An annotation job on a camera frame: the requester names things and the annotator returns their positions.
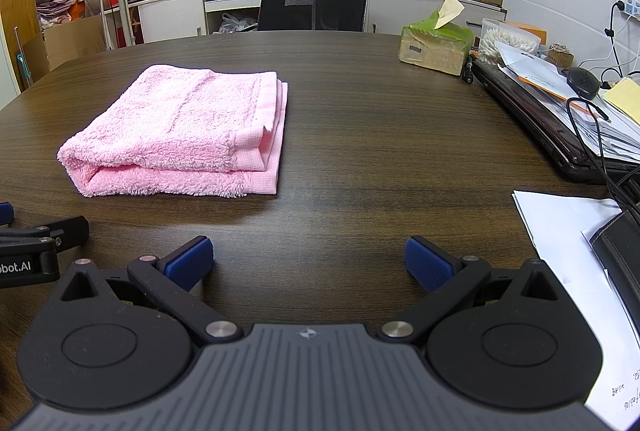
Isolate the pink towel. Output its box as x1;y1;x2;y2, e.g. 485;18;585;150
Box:
56;64;290;199

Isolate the large plain cardboard box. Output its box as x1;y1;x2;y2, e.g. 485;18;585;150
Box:
42;13;109;72

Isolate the dark laptop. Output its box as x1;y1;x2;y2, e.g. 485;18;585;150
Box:
470;58;640;184

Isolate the black cable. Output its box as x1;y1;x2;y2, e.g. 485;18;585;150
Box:
567;96;640;214

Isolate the orange flat box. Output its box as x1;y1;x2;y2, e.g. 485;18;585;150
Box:
510;22;547;44

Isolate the green tissue box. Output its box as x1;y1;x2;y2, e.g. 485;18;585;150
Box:
397;0;476;77

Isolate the black computer mouse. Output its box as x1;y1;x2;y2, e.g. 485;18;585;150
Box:
567;66;601;101

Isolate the stack of loose papers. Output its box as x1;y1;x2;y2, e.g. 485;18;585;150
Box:
495;42;640;162

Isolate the clear plastic bag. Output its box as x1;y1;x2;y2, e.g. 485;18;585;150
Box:
219;13;259;34

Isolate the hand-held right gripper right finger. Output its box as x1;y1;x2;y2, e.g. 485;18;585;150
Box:
377;235;562;345

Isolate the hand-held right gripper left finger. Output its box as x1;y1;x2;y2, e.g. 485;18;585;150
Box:
59;235;245;346

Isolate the yellow notepad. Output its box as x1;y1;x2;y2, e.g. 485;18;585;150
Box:
602;78;640;122

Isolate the black leather wallet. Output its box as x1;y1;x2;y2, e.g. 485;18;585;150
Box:
589;205;640;298

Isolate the white paper sheet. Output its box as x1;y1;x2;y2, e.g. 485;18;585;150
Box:
512;190;640;431

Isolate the white low cabinet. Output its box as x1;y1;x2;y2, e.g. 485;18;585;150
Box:
124;0;507;46

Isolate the small brown box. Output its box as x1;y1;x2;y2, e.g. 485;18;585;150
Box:
547;46;575;70

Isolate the clear cotton swab box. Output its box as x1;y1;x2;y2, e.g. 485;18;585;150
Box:
477;18;542;64

